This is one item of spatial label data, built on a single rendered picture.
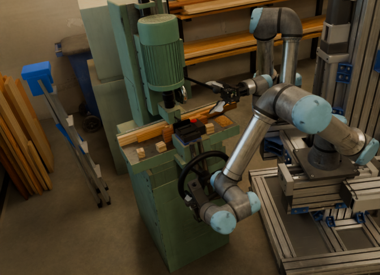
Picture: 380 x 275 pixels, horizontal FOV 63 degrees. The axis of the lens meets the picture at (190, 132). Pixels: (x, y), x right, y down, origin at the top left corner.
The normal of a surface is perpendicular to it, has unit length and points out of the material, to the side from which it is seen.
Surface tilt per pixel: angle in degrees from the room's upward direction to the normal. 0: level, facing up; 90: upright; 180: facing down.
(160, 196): 90
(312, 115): 86
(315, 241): 0
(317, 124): 85
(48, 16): 90
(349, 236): 0
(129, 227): 0
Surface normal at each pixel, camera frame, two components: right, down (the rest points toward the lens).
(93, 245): -0.10, -0.83
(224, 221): 0.33, 0.04
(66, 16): 0.32, 0.49
